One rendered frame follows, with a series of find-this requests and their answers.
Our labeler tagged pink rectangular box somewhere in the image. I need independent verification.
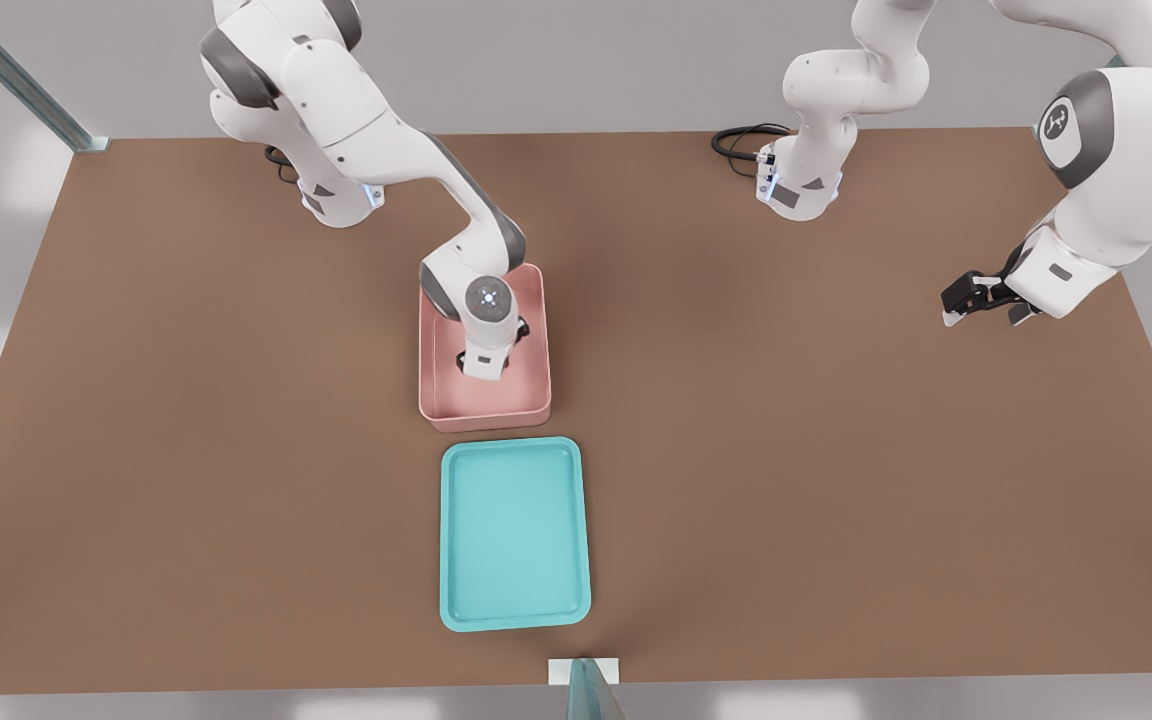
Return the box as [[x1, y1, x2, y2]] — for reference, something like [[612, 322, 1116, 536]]
[[418, 263, 553, 434]]

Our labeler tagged pale blue-green tray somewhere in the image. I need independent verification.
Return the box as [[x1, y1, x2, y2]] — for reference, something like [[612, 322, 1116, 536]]
[[439, 436, 593, 634]]

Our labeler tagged black cable loop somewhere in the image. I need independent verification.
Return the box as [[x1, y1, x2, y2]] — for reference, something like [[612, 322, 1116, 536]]
[[263, 144, 303, 187], [710, 123, 793, 182]]

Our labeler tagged silver frame post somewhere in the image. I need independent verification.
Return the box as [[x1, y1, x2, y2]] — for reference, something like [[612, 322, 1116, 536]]
[[547, 656, 626, 720], [0, 0, 110, 154]]

